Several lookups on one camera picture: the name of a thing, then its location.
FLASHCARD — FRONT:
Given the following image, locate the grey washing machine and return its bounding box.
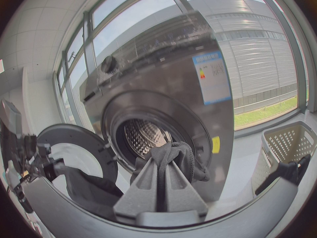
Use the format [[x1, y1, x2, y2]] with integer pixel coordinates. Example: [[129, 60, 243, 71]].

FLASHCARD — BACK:
[[80, 10, 235, 203]]

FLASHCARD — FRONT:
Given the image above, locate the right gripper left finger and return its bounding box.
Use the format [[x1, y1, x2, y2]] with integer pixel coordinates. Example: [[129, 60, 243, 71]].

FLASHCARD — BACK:
[[113, 157, 159, 217]]

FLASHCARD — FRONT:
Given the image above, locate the washing machine door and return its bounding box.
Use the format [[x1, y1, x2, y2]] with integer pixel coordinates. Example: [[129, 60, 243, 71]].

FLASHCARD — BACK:
[[37, 123, 119, 186]]

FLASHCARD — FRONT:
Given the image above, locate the cream laundry basket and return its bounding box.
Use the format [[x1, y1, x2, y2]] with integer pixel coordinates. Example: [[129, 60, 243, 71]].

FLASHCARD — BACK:
[[252, 121, 317, 198]]

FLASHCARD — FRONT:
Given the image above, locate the black garment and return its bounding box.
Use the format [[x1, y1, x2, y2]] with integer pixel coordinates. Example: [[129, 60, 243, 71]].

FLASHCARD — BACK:
[[66, 141, 210, 216], [255, 154, 311, 195]]

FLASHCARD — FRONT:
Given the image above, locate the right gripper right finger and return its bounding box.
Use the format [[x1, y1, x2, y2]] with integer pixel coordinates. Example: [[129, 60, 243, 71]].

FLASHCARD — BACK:
[[165, 160, 208, 217]]

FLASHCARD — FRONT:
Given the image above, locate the window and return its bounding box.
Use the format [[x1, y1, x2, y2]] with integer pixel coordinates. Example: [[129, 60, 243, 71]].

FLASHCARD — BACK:
[[53, 0, 317, 133]]

